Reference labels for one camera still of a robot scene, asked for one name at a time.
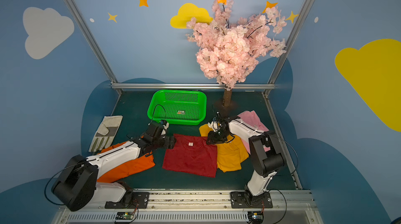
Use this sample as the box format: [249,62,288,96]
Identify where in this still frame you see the green circuit board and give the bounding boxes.
[115,212,135,222]
[247,212,264,224]

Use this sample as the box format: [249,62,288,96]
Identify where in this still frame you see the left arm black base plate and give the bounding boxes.
[104,191,149,209]

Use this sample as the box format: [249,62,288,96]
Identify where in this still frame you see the grey white work glove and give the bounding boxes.
[88,115,123,153]

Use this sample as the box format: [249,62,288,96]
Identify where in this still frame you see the right aluminium frame post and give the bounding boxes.
[263,0,315,98]

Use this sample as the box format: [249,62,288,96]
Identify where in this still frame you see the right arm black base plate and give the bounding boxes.
[230,191,273,208]

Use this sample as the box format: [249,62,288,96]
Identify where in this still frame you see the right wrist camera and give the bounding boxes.
[208,121,220,132]

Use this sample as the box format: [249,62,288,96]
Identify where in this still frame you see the right green circuit board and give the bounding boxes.
[247,212,264,224]

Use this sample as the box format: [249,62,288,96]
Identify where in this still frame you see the green plastic basket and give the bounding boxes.
[147,90,207,125]

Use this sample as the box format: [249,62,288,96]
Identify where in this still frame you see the pink t-shirt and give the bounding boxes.
[238,111,270,154]

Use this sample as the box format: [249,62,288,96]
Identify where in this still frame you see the pink artificial blossom tree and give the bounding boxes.
[187,0,287,110]

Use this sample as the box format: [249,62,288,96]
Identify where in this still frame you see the aluminium front rail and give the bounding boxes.
[52,190,323,224]

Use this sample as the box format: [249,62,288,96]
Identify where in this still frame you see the left green circuit board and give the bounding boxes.
[115,212,135,222]

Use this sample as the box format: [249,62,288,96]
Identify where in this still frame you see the left aluminium frame post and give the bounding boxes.
[63,0,118,86]

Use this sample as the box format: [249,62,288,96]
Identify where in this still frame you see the orange t-shirt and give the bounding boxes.
[97,153,155,183]

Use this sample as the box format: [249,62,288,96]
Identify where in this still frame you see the dark red t-shirt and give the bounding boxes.
[162,134,218,178]

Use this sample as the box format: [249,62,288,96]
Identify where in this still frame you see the aluminium frame post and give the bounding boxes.
[63,0,118,86]
[263,0,315,98]

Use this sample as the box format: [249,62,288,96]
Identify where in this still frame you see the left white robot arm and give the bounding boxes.
[51,120,176,211]

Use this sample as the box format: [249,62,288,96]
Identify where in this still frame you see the aluminium rear frame bar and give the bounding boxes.
[111,83,275,90]

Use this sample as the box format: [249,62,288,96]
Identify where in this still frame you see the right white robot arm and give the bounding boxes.
[207,116,287,199]

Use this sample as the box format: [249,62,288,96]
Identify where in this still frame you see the yellow t-shirt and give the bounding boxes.
[197,135,249,177]

